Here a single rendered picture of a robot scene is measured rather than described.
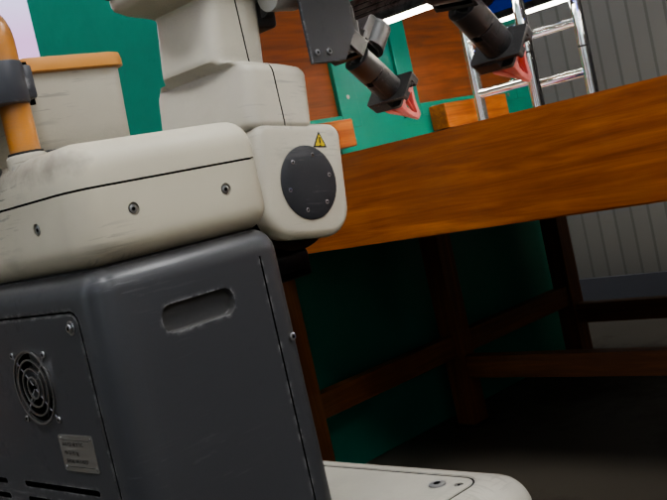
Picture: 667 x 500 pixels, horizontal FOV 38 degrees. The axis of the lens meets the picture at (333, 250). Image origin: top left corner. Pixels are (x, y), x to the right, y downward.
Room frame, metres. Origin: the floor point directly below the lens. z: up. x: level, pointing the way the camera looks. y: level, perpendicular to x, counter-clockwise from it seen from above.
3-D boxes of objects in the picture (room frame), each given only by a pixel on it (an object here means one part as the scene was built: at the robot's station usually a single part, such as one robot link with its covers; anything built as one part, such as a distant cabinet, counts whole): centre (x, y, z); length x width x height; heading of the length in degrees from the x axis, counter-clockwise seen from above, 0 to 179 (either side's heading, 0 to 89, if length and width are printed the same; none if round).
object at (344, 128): (2.39, 0.01, 0.83); 0.30 x 0.06 x 0.07; 134
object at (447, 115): (2.86, -0.48, 0.83); 0.30 x 0.06 x 0.07; 134
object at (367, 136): (2.86, -0.04, 0.42); 1.36 x 0.55 x 0.84; 134
